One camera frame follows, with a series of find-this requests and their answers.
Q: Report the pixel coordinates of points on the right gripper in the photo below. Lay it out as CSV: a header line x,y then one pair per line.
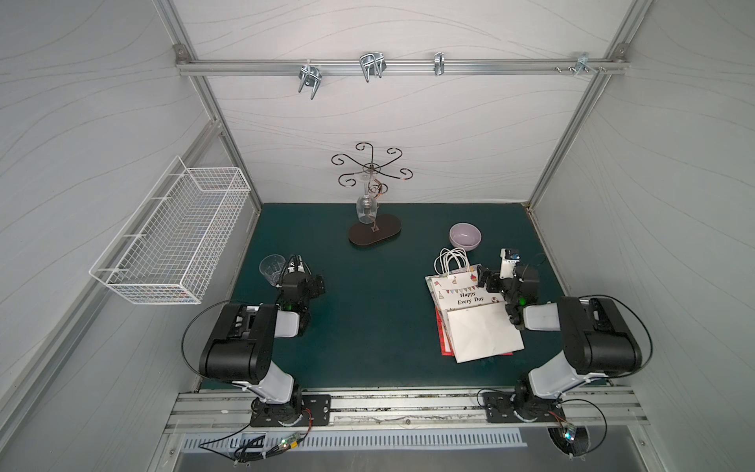
x,y
493,280

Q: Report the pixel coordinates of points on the clear glass tumbler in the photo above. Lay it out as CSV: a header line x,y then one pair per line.
x,y
272,268

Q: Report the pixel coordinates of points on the slotted cable duct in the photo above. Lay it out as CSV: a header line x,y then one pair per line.
x,y
361,441

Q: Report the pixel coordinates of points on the white wire wall basket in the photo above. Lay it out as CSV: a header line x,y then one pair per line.
x,y
169,248

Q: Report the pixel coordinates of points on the white printed paper bag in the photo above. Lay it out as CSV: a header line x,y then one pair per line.
x,y
454,285

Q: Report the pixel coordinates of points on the green felt table mat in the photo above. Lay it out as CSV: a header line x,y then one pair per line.
x,y
375,326

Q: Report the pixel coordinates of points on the red paper bag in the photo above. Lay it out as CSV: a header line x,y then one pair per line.
x,y
477,332

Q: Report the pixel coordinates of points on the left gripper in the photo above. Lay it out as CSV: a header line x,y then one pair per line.
x,y
296,280

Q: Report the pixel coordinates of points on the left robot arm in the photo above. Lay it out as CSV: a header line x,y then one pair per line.
x,y
239,350

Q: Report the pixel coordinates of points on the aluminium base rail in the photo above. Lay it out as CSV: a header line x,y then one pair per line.
x,y
224,411

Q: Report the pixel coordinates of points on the aluminium top rail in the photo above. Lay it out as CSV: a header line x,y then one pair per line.
x,y
395,67

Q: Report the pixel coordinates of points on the metal hook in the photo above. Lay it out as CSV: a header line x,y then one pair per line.
x,y
582,66
310,77
372,64
439,64

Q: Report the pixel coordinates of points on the pink ceramic bowl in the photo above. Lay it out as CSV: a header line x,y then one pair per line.
x,y
466,236

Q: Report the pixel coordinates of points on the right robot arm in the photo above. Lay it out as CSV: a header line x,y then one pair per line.
x,y
597,345

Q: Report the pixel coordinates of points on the floral print paper bag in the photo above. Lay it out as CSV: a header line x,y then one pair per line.
x,y
445,345

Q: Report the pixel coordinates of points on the clear wine glass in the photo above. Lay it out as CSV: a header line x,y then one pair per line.
x,y
366,206

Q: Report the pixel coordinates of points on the black metal cup tree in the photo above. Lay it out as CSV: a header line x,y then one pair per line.
x,y
372,227

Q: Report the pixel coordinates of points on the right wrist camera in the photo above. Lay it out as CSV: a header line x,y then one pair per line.
x,y
510,259

